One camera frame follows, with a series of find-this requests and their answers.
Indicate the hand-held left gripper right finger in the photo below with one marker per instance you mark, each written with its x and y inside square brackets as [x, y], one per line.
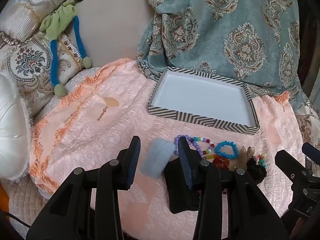
[184, 165]

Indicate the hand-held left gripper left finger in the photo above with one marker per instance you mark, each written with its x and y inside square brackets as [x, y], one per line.
[132, 165]

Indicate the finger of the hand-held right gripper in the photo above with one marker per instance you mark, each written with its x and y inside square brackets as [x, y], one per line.
[287, 162]
[311, 151]

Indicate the black fabric hair bow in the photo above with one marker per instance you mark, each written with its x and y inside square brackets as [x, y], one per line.
[175, 187]

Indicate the light blue fluffy hair bow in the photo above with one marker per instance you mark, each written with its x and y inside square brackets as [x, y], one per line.
[156, 157]

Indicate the dark brown hair scrunchie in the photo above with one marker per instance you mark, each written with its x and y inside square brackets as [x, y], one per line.
[255, 173]

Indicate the tan furry hair bow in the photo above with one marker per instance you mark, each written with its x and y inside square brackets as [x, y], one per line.
[246, 155]

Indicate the striped box with white inside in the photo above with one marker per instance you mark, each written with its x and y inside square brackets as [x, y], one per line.
[200, 100]

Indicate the floral beige cloth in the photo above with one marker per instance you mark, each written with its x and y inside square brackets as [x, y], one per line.
[307, 122]

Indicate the pink textured blanket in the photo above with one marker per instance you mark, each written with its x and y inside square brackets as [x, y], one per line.
[100, 130]

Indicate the teal damask curtain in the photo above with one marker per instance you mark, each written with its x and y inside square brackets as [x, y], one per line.
[225, 30]

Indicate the beige sofa backrest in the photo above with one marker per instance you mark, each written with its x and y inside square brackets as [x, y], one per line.
[107, 25]

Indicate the floral embroidered cushion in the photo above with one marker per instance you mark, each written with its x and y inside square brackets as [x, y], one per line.
[27, 62]

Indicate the green and blue plush toy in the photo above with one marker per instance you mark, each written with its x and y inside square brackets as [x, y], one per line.
[60, 20]

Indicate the striped beige bolster pillow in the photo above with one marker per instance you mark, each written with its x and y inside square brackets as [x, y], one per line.
[37, 2]

